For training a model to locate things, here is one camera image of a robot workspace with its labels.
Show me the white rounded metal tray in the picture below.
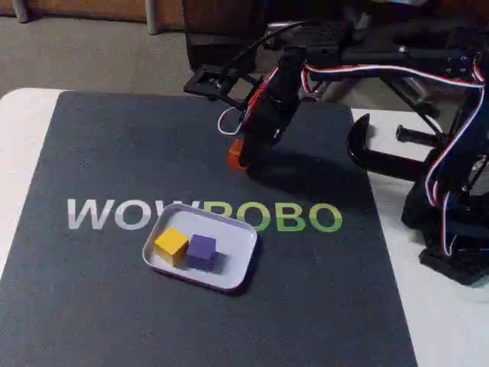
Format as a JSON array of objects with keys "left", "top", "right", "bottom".
[{"left": 141, "top": 202, "right": 260, "bottom": 294}]

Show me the black camera box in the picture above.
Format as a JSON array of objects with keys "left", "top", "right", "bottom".
[{"left": 183, "top": 64, "right": 249, "bottom": 104}]

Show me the dark bag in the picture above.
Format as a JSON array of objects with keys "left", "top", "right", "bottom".
[{"left": 182, "top": 0, "right": 265, "bottom": 76}]

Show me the yellow cube block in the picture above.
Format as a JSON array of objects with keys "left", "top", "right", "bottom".
[{"left": 154, "top": 227, "right": 190, "bottom": 267}]

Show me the orange cube block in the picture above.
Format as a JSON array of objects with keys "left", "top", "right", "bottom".
[{"left": 228, "top": 139, "right": 251, "bottom": 171}]

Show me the red white striped servo cable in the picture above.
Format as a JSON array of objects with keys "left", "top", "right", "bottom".
[
  {"left": 424, "top": 87, "right": 486, "bottom": 257},
  {"left": 301, "top": 53, "right": 486, "bottom": 95}
]

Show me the purple cube block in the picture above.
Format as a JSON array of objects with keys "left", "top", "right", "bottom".
[{"left": 186, "top": 233, "right": 218, "bottom": 271}]

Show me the white looped wire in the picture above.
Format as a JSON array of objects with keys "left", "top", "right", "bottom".
[{"left": 217, "top": 106, "right": 245, "bottom": 137}]

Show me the brown wooden panel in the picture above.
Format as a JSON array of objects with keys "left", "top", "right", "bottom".
[{"left": 0, "top": 0, "right": 184, "bottom": 22}]

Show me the black table clamp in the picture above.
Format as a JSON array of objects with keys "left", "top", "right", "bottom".
[{"left": 346, "top": 113, "right": 444, "bottom": 180}]

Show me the grey metal leg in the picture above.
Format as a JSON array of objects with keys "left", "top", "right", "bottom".
[
  {"left": 11, "top": 0, "right": 30, "bottom": 23},
  {"left": 145, "top": 0, "right": 160, "bottom": 34}
]

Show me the dark mat with logo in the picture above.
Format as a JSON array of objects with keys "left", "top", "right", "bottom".
[{"left": 0, "top": 90, "right": 419, "bottom": 367}]

